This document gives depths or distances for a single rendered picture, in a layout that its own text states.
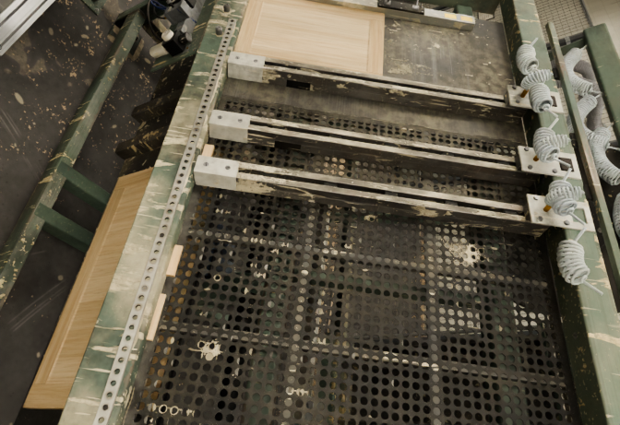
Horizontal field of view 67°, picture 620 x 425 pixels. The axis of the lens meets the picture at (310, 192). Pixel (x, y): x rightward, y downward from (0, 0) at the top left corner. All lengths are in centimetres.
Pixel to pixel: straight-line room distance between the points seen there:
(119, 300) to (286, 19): 127
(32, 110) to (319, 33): 124
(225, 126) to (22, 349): 115
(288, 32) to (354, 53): 28
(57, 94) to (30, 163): 36
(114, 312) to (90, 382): 16
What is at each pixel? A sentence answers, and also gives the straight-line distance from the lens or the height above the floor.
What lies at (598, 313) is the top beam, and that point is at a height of 187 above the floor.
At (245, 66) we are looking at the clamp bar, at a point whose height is 97.
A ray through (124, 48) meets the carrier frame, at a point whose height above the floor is 18.
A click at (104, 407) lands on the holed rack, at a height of 88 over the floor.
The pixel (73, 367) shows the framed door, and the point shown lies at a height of 42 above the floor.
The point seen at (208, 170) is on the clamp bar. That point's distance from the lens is 142.
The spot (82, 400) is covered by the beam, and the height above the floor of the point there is 84.
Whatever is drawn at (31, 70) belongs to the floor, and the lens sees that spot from 238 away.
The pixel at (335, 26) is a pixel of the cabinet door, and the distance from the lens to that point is 203.
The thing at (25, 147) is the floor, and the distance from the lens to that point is 224.
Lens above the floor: 183
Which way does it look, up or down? 27 degrees down
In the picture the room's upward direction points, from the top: 77 degrees clockwise
